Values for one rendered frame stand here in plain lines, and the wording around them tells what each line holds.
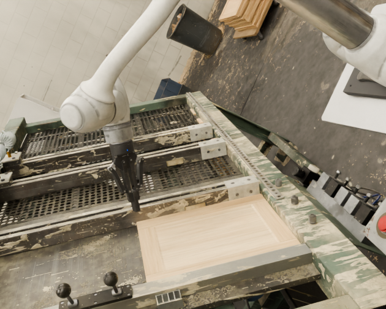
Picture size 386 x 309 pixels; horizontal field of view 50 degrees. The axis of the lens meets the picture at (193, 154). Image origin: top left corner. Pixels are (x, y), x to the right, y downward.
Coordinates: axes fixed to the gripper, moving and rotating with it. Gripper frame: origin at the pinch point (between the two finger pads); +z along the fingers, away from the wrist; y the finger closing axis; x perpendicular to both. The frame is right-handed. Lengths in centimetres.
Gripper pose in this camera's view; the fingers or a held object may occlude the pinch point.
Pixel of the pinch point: (134, 200)
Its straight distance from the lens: 138.9
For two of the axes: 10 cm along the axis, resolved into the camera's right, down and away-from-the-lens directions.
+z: 1.9, 9.6, 2.0
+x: 5.6, 0.6, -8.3
